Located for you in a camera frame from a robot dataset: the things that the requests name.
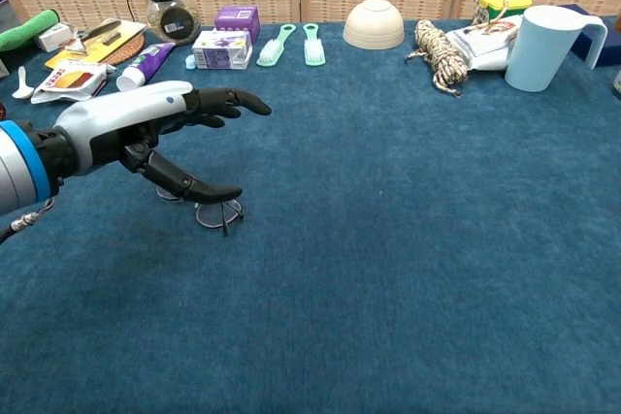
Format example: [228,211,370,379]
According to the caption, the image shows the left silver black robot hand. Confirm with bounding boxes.
[52,80,273,206]

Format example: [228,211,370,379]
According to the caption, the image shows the thin metal frame eyeglasses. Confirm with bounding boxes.
[154,183,245,237]

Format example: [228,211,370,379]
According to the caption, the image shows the purple toothpaste tube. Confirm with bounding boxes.
[115,42,177,93]

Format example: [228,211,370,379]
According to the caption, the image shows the white snack packet red print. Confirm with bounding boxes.
[30,59,116,105]

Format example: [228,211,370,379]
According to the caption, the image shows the round woven coaster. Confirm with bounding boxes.
[99,28,147,67]

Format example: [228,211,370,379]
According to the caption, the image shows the razor on yellow card pack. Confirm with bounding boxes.
[44,18,148,71]

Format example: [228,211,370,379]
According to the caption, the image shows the white plastic spoon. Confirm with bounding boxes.
[11,65,35,100]

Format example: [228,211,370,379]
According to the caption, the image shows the small white cardboard box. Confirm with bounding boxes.
[34,22,79,53]

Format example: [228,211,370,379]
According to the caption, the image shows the glass jar with black lid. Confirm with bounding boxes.
[146,0,202,44]

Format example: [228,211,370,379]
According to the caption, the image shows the white carton with purple print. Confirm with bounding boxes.
[191,29,254,71]

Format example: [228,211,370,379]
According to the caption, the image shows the green microfiber cloth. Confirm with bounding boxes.
[0,9,61,52]

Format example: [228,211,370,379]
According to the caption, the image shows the purple cardboard box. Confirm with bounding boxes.
[213,5,261,45]

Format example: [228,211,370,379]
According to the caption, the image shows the mint green scrub brush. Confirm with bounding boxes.
[255,23,298,69]
[302,22,327,68]

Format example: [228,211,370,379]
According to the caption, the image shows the cream upturned bowl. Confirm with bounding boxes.
[342,0,406,51]

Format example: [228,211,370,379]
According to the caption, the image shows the white printed plastic bag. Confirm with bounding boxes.
[444,15,525,72]

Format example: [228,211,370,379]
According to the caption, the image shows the yellow green lidded box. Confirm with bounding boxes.
[473,0,534,26]

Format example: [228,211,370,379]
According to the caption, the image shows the pale blue plastic pitcher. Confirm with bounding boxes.
[504,4,609,93]

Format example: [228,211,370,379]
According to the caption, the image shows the dark blue rectangular box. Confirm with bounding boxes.
[557,3,621,69]

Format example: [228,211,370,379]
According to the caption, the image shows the coiled braided rope bundle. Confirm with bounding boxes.
[404,18,470,98]

